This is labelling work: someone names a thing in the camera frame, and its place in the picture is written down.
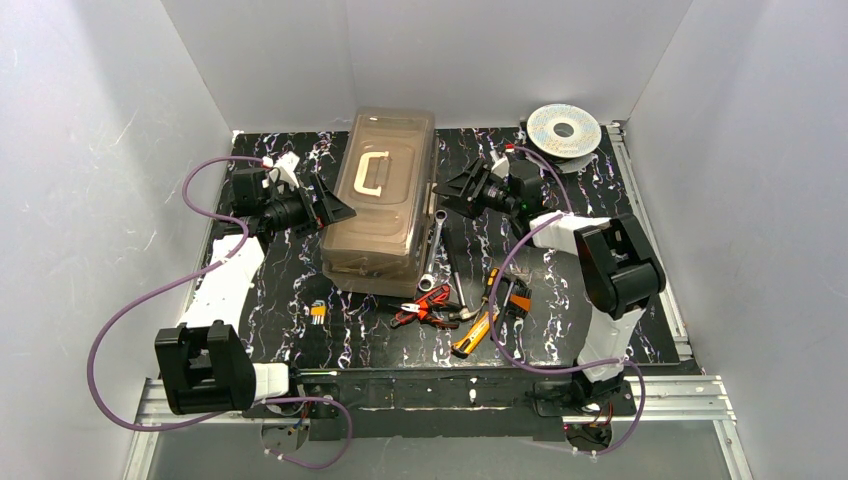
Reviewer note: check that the orange black hex key holder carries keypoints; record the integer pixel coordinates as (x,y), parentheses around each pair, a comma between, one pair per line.
(519,299)

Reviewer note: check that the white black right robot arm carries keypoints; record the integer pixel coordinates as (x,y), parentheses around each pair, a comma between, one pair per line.
(620,269)

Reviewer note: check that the white filament spool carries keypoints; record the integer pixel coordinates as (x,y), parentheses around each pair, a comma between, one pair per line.
(566,135)

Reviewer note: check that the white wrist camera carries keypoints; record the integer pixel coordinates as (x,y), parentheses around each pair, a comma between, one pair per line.
(282,170)
(501,161)

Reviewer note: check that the silver ratchet ring wrench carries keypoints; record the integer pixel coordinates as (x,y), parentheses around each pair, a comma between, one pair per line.
(427,280)

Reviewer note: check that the black handled claw hammer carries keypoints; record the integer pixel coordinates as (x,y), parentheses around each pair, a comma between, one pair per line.
(465,313)

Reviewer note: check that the translucent beige tool box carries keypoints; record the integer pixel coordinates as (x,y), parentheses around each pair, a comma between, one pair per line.
(386,176)

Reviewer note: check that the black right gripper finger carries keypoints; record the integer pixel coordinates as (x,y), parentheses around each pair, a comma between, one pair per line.
(469,184)
(467,206)

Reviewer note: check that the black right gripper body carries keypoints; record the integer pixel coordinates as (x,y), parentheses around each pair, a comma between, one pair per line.
(478,187)

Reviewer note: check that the aluminium front rail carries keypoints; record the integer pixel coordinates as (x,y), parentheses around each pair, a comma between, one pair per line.
(647,397)

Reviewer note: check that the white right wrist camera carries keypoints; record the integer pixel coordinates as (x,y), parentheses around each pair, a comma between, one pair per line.
(501,161)

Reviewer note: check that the orange black needle nose pliers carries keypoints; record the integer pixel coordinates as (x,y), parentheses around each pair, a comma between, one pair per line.
(436,315)

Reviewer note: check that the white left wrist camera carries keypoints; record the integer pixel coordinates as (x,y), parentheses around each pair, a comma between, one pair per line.
(282,170)

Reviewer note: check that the yellow utility knife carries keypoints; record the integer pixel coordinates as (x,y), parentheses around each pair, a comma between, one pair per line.
(478,331)

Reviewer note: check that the small black hammer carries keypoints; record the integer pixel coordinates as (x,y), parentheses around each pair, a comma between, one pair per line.
(502,317)

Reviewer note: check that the red black utility knife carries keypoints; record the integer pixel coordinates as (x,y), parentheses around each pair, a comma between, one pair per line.
(437,295)

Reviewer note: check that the yellow hex key set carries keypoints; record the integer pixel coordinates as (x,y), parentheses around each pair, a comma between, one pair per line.
(318,311)

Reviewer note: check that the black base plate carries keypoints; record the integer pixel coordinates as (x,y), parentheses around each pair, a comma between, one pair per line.
(461,402)

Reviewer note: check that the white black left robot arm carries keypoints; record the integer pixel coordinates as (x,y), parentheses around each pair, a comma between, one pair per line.
(203,364)

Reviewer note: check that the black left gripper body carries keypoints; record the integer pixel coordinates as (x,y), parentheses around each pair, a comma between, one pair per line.
(316,206)

